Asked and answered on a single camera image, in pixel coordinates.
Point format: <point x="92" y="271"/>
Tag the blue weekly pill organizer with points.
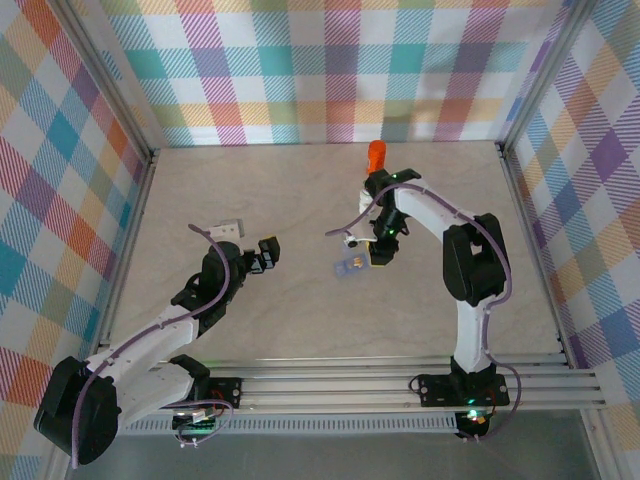
<point x="345" y="267"/>

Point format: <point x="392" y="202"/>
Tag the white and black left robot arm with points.
<point x="145" y="335"/>

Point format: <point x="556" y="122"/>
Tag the aluminium side rail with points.
<point x="125" y="250"/>
<point x="532" y="240"/>

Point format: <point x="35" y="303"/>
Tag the small circuit board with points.
<point x="472" y="417"/>
<point x="197" y="427"/>

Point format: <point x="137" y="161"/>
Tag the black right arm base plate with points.
<point x="435" y="390"/>

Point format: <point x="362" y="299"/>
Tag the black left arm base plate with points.
<point x="225" y="392"/>

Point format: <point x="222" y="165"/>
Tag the orange pill bottle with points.
<point x="376" y="164"/>

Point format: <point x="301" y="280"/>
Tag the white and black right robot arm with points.
<point x="465" y="330"/>

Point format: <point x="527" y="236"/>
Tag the aluminium frame post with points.
<point x="110" y="75"/>
<point x="542" y="75"/>

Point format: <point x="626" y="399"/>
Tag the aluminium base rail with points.
<point x="325" y="390"/>

